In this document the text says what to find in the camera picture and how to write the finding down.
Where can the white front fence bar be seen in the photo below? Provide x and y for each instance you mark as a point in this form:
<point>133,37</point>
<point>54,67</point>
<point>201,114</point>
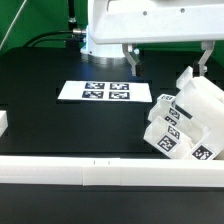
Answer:
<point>111,171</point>

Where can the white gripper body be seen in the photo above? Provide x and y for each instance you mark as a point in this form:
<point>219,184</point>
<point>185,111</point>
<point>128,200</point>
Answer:
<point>155,21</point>

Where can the white chair seat part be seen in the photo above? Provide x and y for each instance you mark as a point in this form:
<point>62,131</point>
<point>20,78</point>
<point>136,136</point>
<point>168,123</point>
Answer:
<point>201,139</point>

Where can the black vertical pole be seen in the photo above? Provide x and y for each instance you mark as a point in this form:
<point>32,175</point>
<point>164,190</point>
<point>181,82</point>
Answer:
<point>71,11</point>

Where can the white fence bar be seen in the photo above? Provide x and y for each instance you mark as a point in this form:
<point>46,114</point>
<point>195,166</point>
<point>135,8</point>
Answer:
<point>3,122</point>
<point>111,171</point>

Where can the white chair back frame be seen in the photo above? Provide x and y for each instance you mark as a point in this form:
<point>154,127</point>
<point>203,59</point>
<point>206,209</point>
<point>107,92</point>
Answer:
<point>202,99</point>

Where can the white tagged cube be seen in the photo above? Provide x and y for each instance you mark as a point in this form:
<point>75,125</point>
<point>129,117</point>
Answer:
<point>166,97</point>

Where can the white left fence bar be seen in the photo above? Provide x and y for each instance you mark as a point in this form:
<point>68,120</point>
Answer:
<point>3,122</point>

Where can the white marker base sheet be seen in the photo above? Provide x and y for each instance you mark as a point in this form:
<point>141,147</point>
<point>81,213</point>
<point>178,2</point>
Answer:
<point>106,91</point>

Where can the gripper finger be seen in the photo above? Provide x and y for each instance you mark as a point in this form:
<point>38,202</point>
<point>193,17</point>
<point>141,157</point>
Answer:
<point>132,55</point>
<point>199,67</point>

